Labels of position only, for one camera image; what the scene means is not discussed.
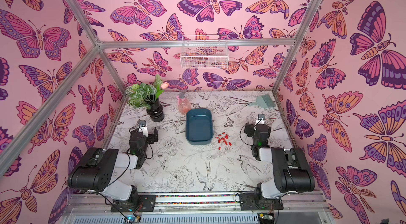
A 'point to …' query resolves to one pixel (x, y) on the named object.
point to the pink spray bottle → (183, 105)
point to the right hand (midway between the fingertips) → (254, 122)
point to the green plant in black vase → (145, 95)
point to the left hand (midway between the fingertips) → (148, 126)
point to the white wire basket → (204, 52)
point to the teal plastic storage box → (199, 126)
